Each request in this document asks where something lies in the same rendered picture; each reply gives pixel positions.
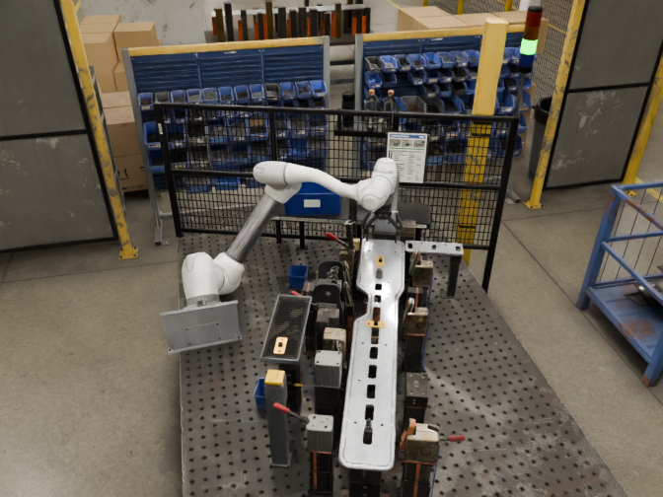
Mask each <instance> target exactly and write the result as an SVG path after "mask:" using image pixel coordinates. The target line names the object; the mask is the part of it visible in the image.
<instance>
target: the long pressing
mask: <svg viewBox="0 0 663 497"><path fill-rule="evenodd" d="M369 250H370V251H369ZM377 256H384V257H385V260H384V266H376V261H377ZM378 268H382V270H383V278H381V279H378V278H376V271H377V269H378ZM388 282H390V283H388ZM376 284H381V285H382V290H380V291H379V290H375V285H376ZM356 288H357V289H358V290H359V291H361V292H362V293H363V294H365V295H366V296H367V297H368V302H367V313H366V314H365V315H364V316H363V317H361V318H359V319H357V320H356V321H355V322H354V324H353V332H352V340H351V349H350V357H349V366H348V374H347V383H346V391H345V400H344V408H343V416H342V424H341V433H340V441H339V450H338V461H339V463H340V464H341V465H342V466H343V467H346V468H351V469H362V470H373V471H388V470H390V469H391V468H393V466H394V463H395V433H396V395H397V357H398V319H399V298H400V296H401V295H402V293H403V292H404V290H405V244H404V243H403V242H401V241H397V243H396V244H395V241H390V240H373V239H368V242H366V239H363V240H362V241H361V247H360V254H359V262H358V270H357V279H356ZM388 293H390V294H388ZM375 296H381V303H375V302H374V298H375ZM374 308H380V309H381V310H380V321H385V322H386V327H385V328H381V327H375V328H379V340H378V344H371V335H372V328H373V327H368V326H366V321H367V320H373V310H374ZM362 343H364V344H362ZM385 344H387V346H386V345H385ZM371 347H377V348H378V355H377V359H376V360H374V359H370V348H371ZM370 365H375V366H376V367H377V371H376V378H375V379H370V378H368V373H369V366H370ZM358 380H360V381H358ZM368 385H374V386H375V398H367V386H368ZM366 405H373V406H374V416H373V420H372V426H371V427H370V426H366V420H365V410H366ZM354 422H356V423H354ZM382 424H383V426H381V425H382ZM364 428H372V430H373V432H372V444H371V445H366V444H363V435H364Z"/></svg>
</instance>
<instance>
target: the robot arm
mask: <svg viewBox="0 0 663 497"><path fill-rule="evenodd" d="M254 178H255V179H256V180H257V181H259V182H261V183H265V184H266V186H265V189H264V192H265V194H264V195H263V197H262V198H261V200H260V201H259V203H258V205H257V206H256V208H255V209H254V211H253V212H252V214H251V215H250V217H249V218H248V220H247V222H246V223H245V225H244V226H243V228H242V229H241V231H240V232H239V234H238V235H237V237H236V238H235V240H234V241H233V242H232V243H231V245H230V246H229V248H228V250H227V251H225V252H221V253H219V254H218V255H217V256H216V257H215V258H214V259H212V258H211V257H210V256H209V255H208V254H207V253H205V252H198V253H193V254H190V255H188V256H187V257H186V258H185V259H184V263H183V268H182V276H183V284H184V293H185V297H186V307H185V308H183V309H188V308H193V307H198V306H203V305H209V304H217V303H222V302H221V301H220V300H219V296H218V295H226V294H229V293H232V292H233V291H235V290H236V289H237V288H238V287H239V285H240V283H241V277H242V274H243V271H244V264H243V261H244V260H245V258H246V257H247V255H248V254H249V252H250V251H251V249H252V248H253V246H254V245H255V243H256V242H257V240H258V238H259V237H260V235H261V234H262V232H263V231H264V229H265V228H266V226H267V225H268V223H269V222H270V220H271V219H272V217H273V215H274V214H275V212H276V211H277V209H278V208H279V206H280V205H281V203H282V204H283V203H285V202H287V201H288V200H289V199H290V198H291V197H292V196H293V195H294V194H296V193H297V192H298V191H299V190H300V188H301V186H302V182H315V183H317V184H319V185H321V186H323V187H325V188H327V189H329V190H331V191H332V192H334V193H336V194H338V195H341V196H343V197H347V198H352V199H355V200H356V201H357V202H358V203H359V204H361V205H362V207H363V208H365V209H366V210H368V213H367V215H366V217H365V218H364V220H363V221H362V223H361V228H364V234H365V235H367V236H366V242H368V231H369V226H370V225H371V224H373V223H374V222H375V221H376V220H378V219H379V220H387V219H388V221H389V222H391V223H392V224H393V226H394V227H395V228H396V238H395V244H396V243H397V236H399V235H400V230H403V229H404V224H403V222H402V220H401V218H400V216H399V214H398V210H396V211H392V203H393V199H394V193H395V187H396V184H397V166H396V163H395V161H394V160H392V159H390V158H381V159H379V160H378V161H377V163H376V165H375V168H374V172H373V175H372V177H371V178H369V179H365V180H361V181H360V182H359V183H358V184H355V185H349V184H344V183H342V182H340V181H339V180H337V179H335V178H334V177H331V176H330V175H328V174H326V173H324V172H322V171H320V170H316V169H312V168H307V167H303V166H298V165H294V164H290V163H284V162H262V163H259V164H257V165H256V166H255V167H254ZM373 213H374V214H375V216H374V217H373V218H372V219H371V220H370V221H369V222H367V220H368V219H369V217H370V215H372V214H373ZM392 214H394V216H396V219H397V221H398V223H399V225H398V224H397V223H396V221H395V220H394V219H393V218H392V216H391V215H392ZM366 222H367V223H366ZM365 223H366V224H365Z"/></svg>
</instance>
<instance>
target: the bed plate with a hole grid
mask: <svg viewBox="0 0 663 497"><path fill-rule="evenodd" d="M183 233H184V236H183V237H182V238H178V269H179V270H178V275H179V276H178V284H179V310H182V309H183V308H185V307H186V297H185V293H184V284H183V276H182V268H183V263H184V259H185V258H186V257H187V256H188V255H190V254H193V253H198V252H205V253H207V254H208V255H209V256H210V257H211V258H212V259H214V258H215V257H216V256H217V255H218V254H219V253H221V252H225V251H227V250H228V248H229V246H230V245H231V243H232V242H233V241H234V240H235V238H236V237H237V235H220V234H203V233H188V232H183ZM297 245H300V239H286V238H282V243H281V244H278V243H277V241H276V238H270V237H259V238H258V240H257V242H256V243H255V245H254V246H253V248H252V249H251V251H250V252H249V254H248V255H247V257H246V258H245V260H244V261H243V264H244V271H243V274H242V277H241V283H240V285H239V287H238V288H237V289H236V290H235V291H233V292H232V293H229V294H226V295H218V296H219V300H220V301H221V302H222V303H224V302H230V301H236V300H238V304H237V310H238V318H239V327H240V333H241V336H242V340H239V341H234V342H228V343H223V344H218V345H212V346H207V347H202V348H196V349H191V350H186V351H181V352H180V379H181V409H182V412H181V425H182V464H183V496H184V497H325V496H323V494H322V496H320V494H314V493H308V487H309V482H308V475H309V469H310V453H308V452H307V451H308V450H307V429H306V427H307V425H305V424H303V423H301V420H300V419H298V418H296V417H289V416H287V425H288V441H289V451H292V455H291V460H290V465H289V468H284V467H274V466H270V465H269V464H270V460H271V454H270V443H269V433H268V421H267V410H264V409H257V406H256V400H255V397H254V393H255V389H256V386H257V382H258V378H266V374H267V370H278V363H272V362H261V361H260V358H259V357H260V353H261V350H262V348H263V344H264V341H265V337H266V334H267V331H268V327H269V324H270V320H271V317H272V313H273V310H274V307H275V303H276V300H277V296H278V294H279V295H291V291H295V292H297V293H298V294H300V295H302V296H303V289H294V288H290V286H289V280H288V271H289V268H290V265H291V264H296V265H308V277H307V282H309V281H314V282H315V281H316V279H317V270H318V267H319V264H320V263H321V262H322V261H323V260H326V259H328V260H330V259H333V260H339V254H340V249H341V248H345V247H344V246H342V245H341V244H339V243H337V242H335V241H319V240H305V245H309V247H308V249H305V248H297ZM426 255H427V256H428V261H432V263H433V278H432V286H431V294H430V303H429V325H428V329H427V338H426V346H425V354H424V364H425V366H424V368H425V370H424V369H423V370H424V371H423V372H422V373H421V374H427V375H428V403H427V408H426V409H425V417H424V424H431V425H437V426H438V427H439V438H445V437H449V436H457V435H464V436H465V438H466V439H465V441H462V442H450V441H439V444H440V448H439V455H438V461H437V466H436V472H435V478H434V485H433V492H432V495H433V497H628V495H627V494H626V492H625V490H624V489H623V488H622V486H621V485H620V483H619V482H618V480H617V479H616V478H615V476H614V475H613V473H612V472H611V470H610V469H609V468H608V466H607V465H606V463H605V462H604V460H603V459H602V458H601V456H600V455H599V453H598V452H597V450H596V449H594V448H593V445H592V443H591V442H590V441H589V440H588V439H587V437H586V436H585V434H584V432H583V431H582V429H581V428H580V427H579V425H578V423H577V422H576V421H575V419H574V418H573V416H572V415H571V413H570V412H569V411H568V409H567V408H566V406H565V405H564V404H563V403H562V402H561V399H560V398H559V396H558V395H557V393H556V392H555V391H554V389H553V388H552V387H551V386H550V385H549V382H548V380H547V379H546V377H545V376H544V375H543V373H542V372H541V370H540V369H539V367H538V366H537V365H536V363H535V362H534V360H533V359H532V357H531V356H530V355H529V354H528V352H527V351H526V350H525V349H524V347H523V345H522V343H521V342H520V341H519V340H518V339H517V336H516V335H515V333H514V332H513V330H512V329H511V327H510V326H509V325H508V323H507V322H506V320H505V319H504V318H503V316H502V315H501V313H500V312H499V311H498V310H497V309H496V306H495V305H494V304H493V303H492V301H491V300H490V299H489V297H488V296H487V294H486V293H485V291H484V290H483V289H482V287H481V286H480V284H479V282H478V281H477V280H476V278H475V277H474V275H473V274H472V273H471V271H470V270H469V268H468V267H467V266H466V264H465V263H464V261H463V260H462V259H461V263H460V266H459V272H458V279H457V286H456V291H459V292H461V298H462V300H457V299H442V298H440V291H441V290H445V291H446V290H447V284H448V277H449V269H450V262H451V258H450V256H451V255H437V254H426ZM317 282H318V279H317ZM406 288H408V283H405V290H404V292H403V293H402V295H401V296H400V298H399V319H398V357H397V395H396V433H395V463H394V466H393V468H391V469H390V470H388V471H382V477H381V492H380V493H387V494H389V497H396V496H397V495H399V494H397V493H396V491H399V489H398V487H399V485H400V482H403V473H404V464H405V460H399V440H400V422H403V420H404V410H405V379H406V375H405V374H401V372H399V369H400V367H402V366H401V364H402V365H403V360H404V358H405V348H406V341H402V338H401V336H402V334H403V332H404V331H405V323H403V318H402V316H403V315H404V312H405V305H406V300H404V297H406ZM338 450H339V440H334V441H332V449H331V459H332V477H333V486H332V492H333V493H334V494H333V496H334V497H340V495H341V491H342V490H343V489H345V490H349V468H346V467H343V466H342V465H341V464H340V463H339V461H338Z"/></svg>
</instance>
